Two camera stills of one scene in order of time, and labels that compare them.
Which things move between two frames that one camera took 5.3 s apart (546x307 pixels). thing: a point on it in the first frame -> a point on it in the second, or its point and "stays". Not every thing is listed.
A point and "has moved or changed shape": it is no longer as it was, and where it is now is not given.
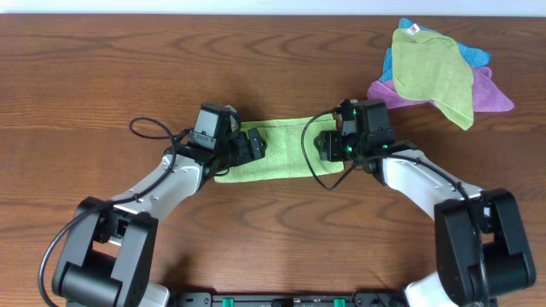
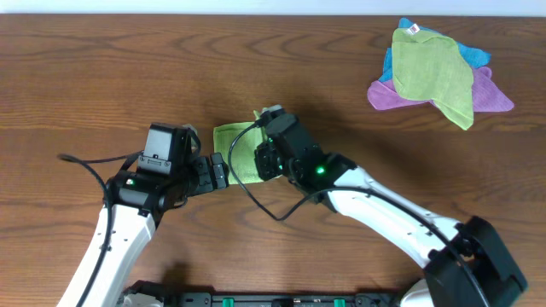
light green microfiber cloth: x=291 y=149 has moved or changed shape
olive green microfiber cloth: x=433 y=68 stays
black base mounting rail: x=363 y=299 stays
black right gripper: x=326 y=146 -> x=265 y=159
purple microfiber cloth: x=487 y=97 stays
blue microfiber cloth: x=477 y=57 stays
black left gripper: x=250 y=145 -> x=204 y=173
